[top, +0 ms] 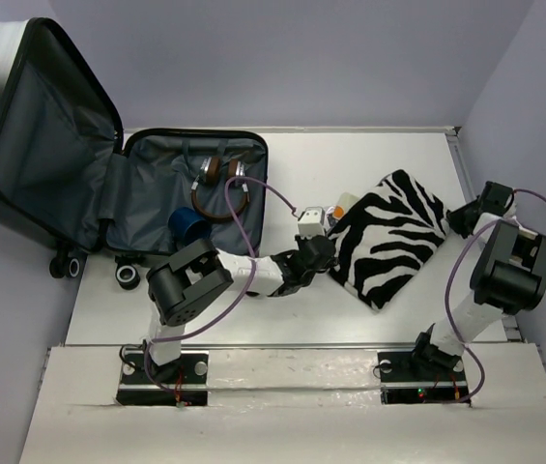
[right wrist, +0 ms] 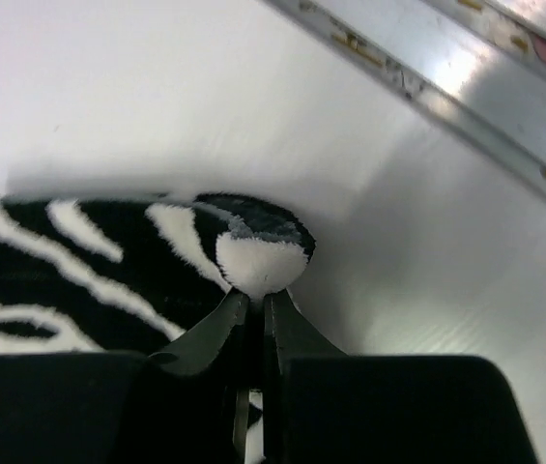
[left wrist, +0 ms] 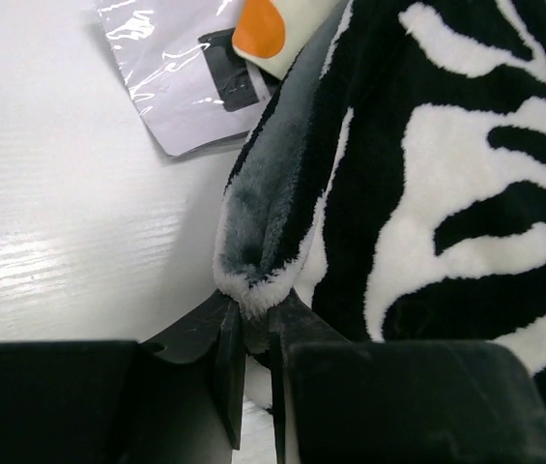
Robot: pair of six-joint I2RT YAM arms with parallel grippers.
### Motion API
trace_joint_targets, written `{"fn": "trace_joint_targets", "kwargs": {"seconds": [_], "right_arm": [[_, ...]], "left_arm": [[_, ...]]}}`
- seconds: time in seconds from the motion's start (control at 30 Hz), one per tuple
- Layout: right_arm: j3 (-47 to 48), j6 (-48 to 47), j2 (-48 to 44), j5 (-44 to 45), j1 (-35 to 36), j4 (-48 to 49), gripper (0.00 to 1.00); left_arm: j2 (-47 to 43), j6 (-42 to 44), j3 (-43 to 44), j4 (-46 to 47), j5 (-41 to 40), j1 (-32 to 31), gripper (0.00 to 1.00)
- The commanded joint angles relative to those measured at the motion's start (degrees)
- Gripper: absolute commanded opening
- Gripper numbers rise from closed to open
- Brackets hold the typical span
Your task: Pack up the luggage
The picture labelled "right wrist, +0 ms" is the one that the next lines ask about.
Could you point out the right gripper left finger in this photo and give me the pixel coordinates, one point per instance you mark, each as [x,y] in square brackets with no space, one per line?
[63,402]

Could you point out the zebra striped blanket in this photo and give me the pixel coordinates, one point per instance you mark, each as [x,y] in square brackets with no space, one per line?
[119,274]

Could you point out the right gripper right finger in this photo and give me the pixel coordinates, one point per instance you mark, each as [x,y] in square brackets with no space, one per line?
[322,405]

